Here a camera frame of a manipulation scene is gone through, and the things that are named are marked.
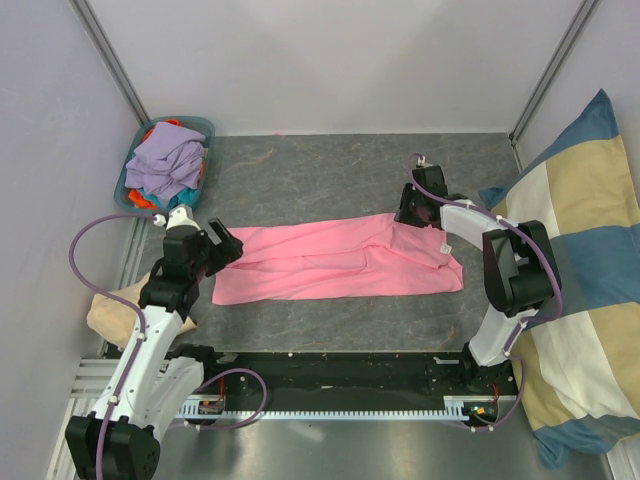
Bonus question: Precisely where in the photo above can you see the pink t shirt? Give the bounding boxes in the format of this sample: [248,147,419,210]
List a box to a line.
[212,213,464,306]

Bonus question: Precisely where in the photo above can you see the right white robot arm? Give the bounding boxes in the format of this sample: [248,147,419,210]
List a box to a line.
[395,155,563,394]

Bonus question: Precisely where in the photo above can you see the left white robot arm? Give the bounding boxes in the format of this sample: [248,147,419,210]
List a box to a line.
[65,207,243,479]

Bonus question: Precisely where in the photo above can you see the teal t shirt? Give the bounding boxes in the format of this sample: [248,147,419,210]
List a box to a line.
[143,188,199,209]

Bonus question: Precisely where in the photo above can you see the teal plastic laundry basket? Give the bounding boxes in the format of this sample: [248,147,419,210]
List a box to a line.
[114,116,215,213]

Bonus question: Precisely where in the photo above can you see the orange t shirt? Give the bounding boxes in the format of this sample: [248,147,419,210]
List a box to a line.
[127,118,207,209]

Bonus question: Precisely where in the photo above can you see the lilac t shirt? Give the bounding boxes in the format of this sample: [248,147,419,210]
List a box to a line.
[124,122,207,201]

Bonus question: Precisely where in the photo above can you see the beige cloth bag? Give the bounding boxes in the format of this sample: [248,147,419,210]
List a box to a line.
[87,273,196,349]

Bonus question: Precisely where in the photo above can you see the blue cream checked pillow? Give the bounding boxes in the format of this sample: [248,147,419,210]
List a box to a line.
[481,91,639,468]

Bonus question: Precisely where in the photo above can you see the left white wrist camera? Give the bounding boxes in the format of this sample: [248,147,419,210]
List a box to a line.
[152,204,200,230]

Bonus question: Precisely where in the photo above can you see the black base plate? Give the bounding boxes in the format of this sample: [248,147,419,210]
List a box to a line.
[187,346,517,411]

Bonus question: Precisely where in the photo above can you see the right aluminium frame post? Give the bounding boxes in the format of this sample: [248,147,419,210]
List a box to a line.
[508,0,601,147]

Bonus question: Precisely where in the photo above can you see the aluminium frame post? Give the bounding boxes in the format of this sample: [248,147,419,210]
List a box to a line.
[69,0,150,124]
[508,0,601,147]

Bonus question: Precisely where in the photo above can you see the light blue cable duct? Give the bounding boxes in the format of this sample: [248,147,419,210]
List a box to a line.
[175,396,498,423]

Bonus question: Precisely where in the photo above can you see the left aluminium frame post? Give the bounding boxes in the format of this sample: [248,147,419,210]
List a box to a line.
[69,0,150,124]

